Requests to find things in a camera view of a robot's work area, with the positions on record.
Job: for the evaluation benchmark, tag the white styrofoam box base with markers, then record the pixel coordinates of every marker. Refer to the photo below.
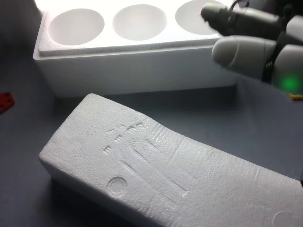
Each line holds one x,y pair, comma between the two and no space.
130,68

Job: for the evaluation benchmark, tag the grey table cloth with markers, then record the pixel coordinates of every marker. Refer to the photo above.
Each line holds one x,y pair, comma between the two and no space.
23,142

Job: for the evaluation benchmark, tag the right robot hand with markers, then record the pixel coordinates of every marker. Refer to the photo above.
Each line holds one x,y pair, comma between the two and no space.
241,54

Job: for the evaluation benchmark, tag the red pentagon block with holes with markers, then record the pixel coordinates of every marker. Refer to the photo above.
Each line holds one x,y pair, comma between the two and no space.
6,102

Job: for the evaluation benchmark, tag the white styrofoam lid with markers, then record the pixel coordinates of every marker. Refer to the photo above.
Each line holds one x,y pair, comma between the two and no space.
165,177

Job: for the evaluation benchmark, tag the yellow pentagon block with holes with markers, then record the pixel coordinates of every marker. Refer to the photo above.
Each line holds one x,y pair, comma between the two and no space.
297,96

